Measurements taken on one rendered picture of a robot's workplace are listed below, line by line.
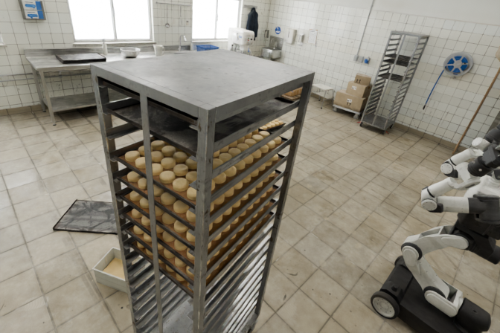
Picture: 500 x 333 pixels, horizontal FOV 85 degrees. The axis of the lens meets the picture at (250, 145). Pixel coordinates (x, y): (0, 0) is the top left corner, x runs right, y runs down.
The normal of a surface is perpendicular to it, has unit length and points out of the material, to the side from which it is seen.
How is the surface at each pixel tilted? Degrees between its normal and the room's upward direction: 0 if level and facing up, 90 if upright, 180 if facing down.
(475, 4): 90
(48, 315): 0
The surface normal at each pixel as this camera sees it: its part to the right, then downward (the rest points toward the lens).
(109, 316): 0.11, -0.87
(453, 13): -0.71, 0.26
